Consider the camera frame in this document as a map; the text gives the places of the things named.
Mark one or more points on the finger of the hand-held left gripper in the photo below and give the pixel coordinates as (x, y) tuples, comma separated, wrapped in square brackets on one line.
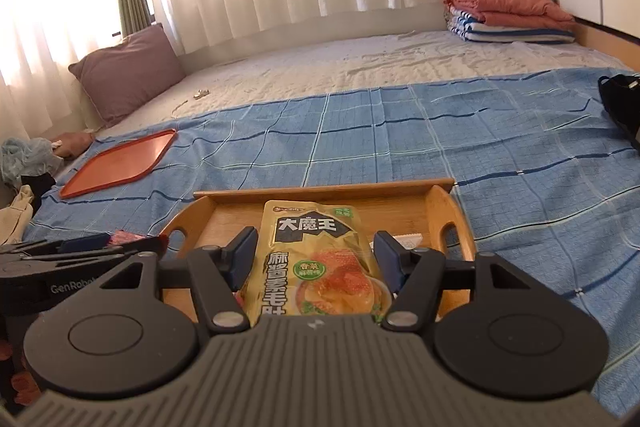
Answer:
[(82, 244), (145, 247)]

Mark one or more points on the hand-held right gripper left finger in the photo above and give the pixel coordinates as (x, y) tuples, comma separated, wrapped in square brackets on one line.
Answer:
[(245, 257)]

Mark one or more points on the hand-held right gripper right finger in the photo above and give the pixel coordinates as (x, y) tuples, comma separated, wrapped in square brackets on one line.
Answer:
[(387, 262)]

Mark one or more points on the red patterned snack packet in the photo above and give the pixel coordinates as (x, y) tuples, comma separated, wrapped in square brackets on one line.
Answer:
[(127, 239)]

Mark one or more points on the yellow snack packet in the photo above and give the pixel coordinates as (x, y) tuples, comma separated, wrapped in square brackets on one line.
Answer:
[(310, 257)]

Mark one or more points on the white snack packet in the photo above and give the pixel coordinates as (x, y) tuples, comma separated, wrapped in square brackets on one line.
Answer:
[(410, 239)]

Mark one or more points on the beige cloth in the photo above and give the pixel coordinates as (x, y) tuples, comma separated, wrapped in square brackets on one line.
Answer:
[(15, 217)]

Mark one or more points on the black cloth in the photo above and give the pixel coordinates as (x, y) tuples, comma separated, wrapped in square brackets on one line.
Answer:
[(37, 187)]

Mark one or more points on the orange plastic tray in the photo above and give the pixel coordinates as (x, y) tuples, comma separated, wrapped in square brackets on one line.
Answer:
[(115, 164)]

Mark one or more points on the dark floral clothing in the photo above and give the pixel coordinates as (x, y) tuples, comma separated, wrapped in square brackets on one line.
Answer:
[(12, 377)]

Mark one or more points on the blue checked blanket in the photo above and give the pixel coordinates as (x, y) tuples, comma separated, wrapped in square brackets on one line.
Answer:
[(500, 157)]

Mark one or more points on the purple pillow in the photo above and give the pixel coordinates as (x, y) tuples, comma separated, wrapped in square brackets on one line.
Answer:
[(130, 72)]

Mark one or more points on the white quilted mattress pad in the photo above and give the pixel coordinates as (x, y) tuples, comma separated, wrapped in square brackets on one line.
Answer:
[(350, 67)]

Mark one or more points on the blue striped folded towel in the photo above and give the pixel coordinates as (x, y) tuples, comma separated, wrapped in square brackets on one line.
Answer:
[(500, 33)]

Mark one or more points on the black cap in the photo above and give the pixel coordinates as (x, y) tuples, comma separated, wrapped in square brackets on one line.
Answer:
[(622, 107)]

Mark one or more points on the folded pink blanket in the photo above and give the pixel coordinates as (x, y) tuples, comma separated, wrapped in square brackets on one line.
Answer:
[(510, 7)]

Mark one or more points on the wooden bed frame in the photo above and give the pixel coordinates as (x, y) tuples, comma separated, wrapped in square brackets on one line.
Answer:
[(605, 42)]

